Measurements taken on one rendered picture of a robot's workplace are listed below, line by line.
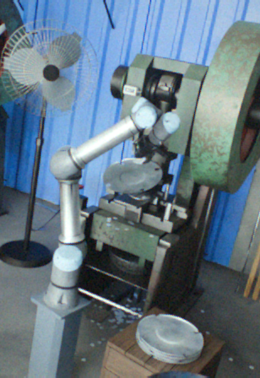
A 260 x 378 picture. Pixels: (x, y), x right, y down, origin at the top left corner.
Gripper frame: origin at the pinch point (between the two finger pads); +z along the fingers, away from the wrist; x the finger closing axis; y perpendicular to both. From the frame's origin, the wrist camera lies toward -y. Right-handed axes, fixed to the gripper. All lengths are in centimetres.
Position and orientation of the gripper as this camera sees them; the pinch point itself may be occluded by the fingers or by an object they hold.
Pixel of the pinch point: (138, 160)
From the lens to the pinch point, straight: 213.8
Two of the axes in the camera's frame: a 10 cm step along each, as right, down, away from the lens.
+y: -8.9, -0.3, -4.6
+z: -4.3, 4.2, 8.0
